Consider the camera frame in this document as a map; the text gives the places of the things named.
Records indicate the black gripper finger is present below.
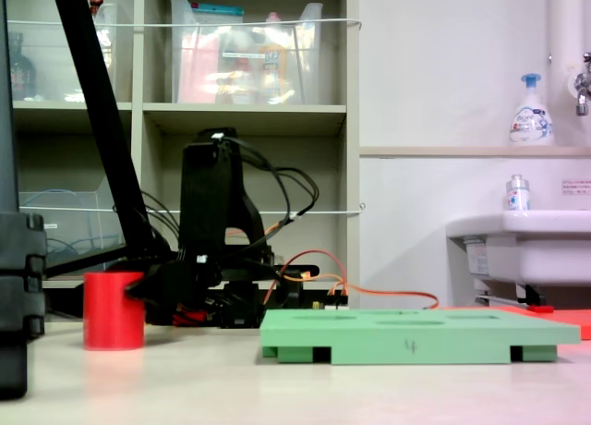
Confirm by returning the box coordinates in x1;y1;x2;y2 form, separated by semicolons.
124;264;161;302

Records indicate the red cylinder block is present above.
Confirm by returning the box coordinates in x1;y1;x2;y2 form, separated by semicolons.
82;271;146;351

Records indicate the orange foam block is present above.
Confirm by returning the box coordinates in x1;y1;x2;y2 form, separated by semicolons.
438;306;591;341

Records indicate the thin black tripod strut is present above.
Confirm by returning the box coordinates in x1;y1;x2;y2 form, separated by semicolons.
43;243;139;279

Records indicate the notched black stack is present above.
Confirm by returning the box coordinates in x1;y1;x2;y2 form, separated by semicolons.
0;211;47;401

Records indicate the small circuit board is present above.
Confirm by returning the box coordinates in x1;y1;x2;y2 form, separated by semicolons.
312;298;350;312

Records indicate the beige shelf unit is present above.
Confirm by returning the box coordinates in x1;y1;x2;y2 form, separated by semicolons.
0;0;362;315

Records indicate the thick black tripod leg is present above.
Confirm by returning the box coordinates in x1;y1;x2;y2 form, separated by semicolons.
48;0;161;262

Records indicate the large clear storage bin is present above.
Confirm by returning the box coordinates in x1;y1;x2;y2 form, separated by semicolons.
169;0;324;106

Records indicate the dark grey pole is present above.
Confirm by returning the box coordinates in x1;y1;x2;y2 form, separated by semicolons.
0;0;20;213

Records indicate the green shape sorting board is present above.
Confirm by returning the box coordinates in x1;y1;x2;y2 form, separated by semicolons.
259;308;582;366

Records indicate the dark glass bottle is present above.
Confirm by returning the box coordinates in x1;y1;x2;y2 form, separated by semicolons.
7;31;38;102

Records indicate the small clear bottle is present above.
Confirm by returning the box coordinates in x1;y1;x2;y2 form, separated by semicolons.
505;174;531;212

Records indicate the white sink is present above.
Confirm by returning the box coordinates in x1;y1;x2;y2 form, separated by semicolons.
445;210;591;306

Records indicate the white pump soap bottle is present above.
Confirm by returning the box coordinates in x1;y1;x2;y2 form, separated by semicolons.
509;72;555;147

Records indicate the metal faucet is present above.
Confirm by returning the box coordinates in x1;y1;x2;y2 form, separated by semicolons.
566;52;591;117

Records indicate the red printed base mount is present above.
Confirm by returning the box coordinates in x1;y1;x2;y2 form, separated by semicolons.
171;303;219;328

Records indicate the clear tray with blue cables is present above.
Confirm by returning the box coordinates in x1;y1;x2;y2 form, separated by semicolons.
18;175;128;261

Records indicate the white cord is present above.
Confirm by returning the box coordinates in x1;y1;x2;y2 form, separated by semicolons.
18;203;368;216
6;18;364;30

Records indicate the long black cable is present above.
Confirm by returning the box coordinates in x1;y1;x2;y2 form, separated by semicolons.
221;136;321;223

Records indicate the thin orange wire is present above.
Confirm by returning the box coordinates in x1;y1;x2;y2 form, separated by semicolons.
264;219;440;311

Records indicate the white wall label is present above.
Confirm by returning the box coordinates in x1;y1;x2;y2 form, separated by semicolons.
561;179;591;196

